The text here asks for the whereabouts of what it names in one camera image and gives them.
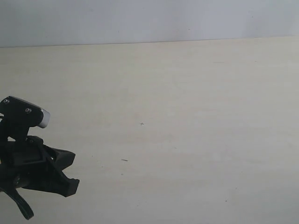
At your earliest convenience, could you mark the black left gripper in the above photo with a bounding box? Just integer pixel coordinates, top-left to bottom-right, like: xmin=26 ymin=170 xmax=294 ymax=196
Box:
xmin=0 ymin=136 xmax=79 ymax=197

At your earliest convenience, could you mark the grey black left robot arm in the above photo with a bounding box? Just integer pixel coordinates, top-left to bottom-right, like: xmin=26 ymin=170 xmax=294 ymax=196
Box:
xmin=0 ymin=136 xmax=79 ymax=197

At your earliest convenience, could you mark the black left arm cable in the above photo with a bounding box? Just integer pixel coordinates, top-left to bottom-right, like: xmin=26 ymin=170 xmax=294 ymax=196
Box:
xmin=0 ymin=185 xmax=35 ymax=220

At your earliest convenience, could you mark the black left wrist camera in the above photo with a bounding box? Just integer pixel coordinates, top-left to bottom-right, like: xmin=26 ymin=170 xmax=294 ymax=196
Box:
xmin=0 ymin=96 xmax=50 ymax=142

